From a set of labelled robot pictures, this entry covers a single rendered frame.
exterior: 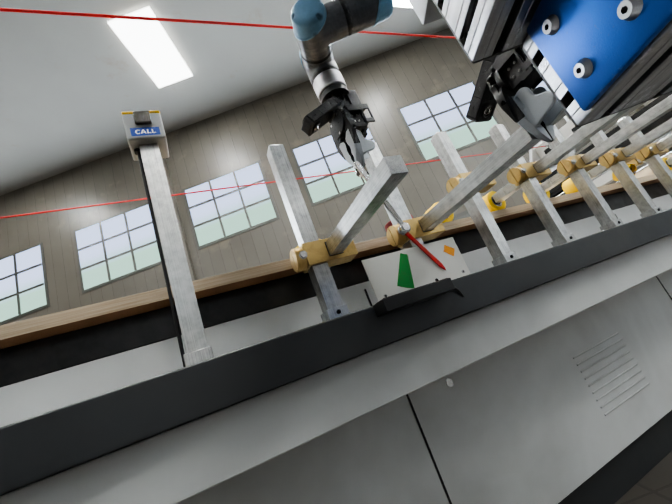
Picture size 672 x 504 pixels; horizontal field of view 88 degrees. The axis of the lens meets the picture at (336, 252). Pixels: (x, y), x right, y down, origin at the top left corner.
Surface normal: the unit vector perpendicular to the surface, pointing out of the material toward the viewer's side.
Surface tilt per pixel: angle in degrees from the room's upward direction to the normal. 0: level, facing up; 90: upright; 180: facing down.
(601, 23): 90
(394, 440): 90
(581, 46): 90
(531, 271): 90
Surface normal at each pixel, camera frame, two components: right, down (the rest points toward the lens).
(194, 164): -0.09, -0.27
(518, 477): 0.31, -0.40
